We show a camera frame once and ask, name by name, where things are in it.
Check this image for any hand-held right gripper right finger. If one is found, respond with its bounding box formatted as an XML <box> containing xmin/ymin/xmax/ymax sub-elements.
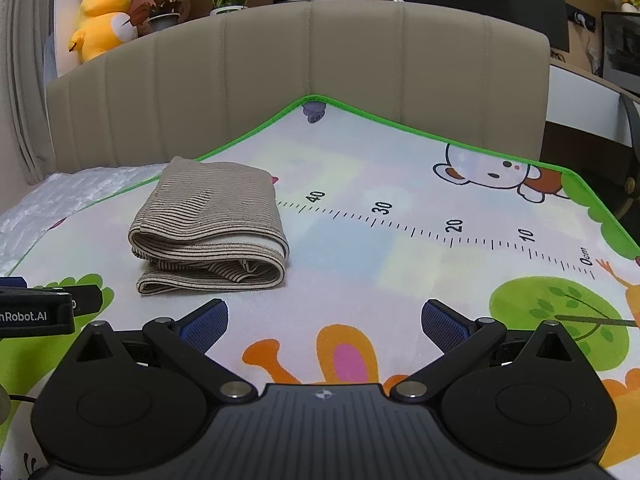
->
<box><xmin>389</xmin><ymin>299</ymin><xmax>588</xmax><ymax>403</ymax></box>

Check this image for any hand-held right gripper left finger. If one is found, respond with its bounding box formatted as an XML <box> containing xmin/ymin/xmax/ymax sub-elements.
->
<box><xmin>60</xmin><ymin>299</ymin><xmax>258</xmax><ymax>403</ymax></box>

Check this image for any striped beige long-sleeve shirt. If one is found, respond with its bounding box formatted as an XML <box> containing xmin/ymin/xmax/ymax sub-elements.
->
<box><xmin>127</xmin><ymin>156</ymin><xmax>291</xmax><ymax>297</ymax></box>

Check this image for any cartoon play mat green border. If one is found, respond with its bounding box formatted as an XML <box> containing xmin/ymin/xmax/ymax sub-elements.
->
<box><xmin>0</xmin><ymin>95</ymin><xmax>640</xmax><ymax>480</ymax></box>

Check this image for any white quilted bedsheet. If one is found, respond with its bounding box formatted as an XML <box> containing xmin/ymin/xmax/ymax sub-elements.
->
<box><xmin>0</xmin><ymin>162</ymin><xmax>173</xmax><ymax>278</ymax></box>

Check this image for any grey curtain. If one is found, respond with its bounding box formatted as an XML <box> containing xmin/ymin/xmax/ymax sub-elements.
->
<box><xmin>0</xmin><ymin>0</ymin><xmax>56</xmax><ymax>188</ymax></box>

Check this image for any beige padded headboard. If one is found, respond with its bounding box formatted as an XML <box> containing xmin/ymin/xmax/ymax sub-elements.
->
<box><xmin>46</xmin><ymin>0</ymin><xmax>551</xmax><ymax>181</ymax></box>

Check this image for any beige mesh office chair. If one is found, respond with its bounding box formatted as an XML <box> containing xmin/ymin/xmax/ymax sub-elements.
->
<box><xmin>617</xmin><ymin>95</ymin><xmax>640</xmax><ymax>221</ymax></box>

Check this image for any white desk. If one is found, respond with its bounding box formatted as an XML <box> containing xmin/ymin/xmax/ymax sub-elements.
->
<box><xmin>545</xmin><ymin>60</ymin><xmax>640</xmax><ymax>146</ymax></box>

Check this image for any yellow duck plush toy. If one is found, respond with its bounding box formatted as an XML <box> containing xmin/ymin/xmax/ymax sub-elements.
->
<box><xmin>68</xmin><ymin>0</ymin><xmax>138</xmax><ymax>65</ymax></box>

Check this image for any black framed picture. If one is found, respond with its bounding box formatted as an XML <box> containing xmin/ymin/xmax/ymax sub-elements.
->
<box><xmin>600</xmin><ymin>10</ymin><xmax>640</xmax><ymax>96</ymax></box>

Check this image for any black power strip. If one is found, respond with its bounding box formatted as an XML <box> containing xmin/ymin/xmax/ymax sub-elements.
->
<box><xmin>565</xmin><ymin>4</ymin><xmax>598</xmax><ymax>31</ymax></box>

